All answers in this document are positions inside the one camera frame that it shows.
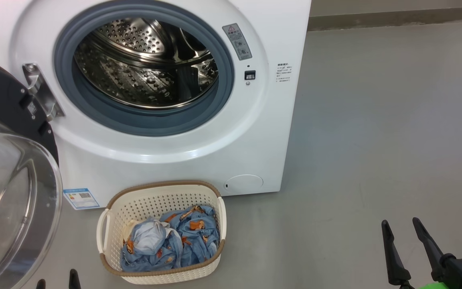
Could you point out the small black text sticker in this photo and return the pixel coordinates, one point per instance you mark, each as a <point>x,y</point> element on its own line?
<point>284,72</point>

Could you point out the round white filter cover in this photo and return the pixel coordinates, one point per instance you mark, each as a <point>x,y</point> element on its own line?
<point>244,183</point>

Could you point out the metal door hinge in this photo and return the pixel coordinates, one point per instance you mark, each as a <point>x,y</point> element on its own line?
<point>42,94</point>

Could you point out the blue energy label sticker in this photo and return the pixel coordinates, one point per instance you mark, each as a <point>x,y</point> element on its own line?
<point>81,198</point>

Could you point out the cream perforated laundry basket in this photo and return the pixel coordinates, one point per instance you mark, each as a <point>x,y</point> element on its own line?
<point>155,200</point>

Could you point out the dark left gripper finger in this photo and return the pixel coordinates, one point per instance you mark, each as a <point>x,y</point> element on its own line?
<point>41,285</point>
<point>74,281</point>

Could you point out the stainless steel washer drum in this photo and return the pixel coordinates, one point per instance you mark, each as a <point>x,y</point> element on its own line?
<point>134,80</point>

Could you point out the grey rubber door gasket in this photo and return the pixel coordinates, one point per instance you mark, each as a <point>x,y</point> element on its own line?
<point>142,122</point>

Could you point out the blue garment with orange print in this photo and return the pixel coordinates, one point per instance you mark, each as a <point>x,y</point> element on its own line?
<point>199,239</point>

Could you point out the grey warning sticker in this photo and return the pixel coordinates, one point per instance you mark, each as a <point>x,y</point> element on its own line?
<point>237,42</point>

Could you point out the white front-load washing machine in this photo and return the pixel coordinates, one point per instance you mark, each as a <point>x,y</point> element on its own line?
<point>175,168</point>

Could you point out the blue garment with white lining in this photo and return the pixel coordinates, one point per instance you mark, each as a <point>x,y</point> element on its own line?
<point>146,237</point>

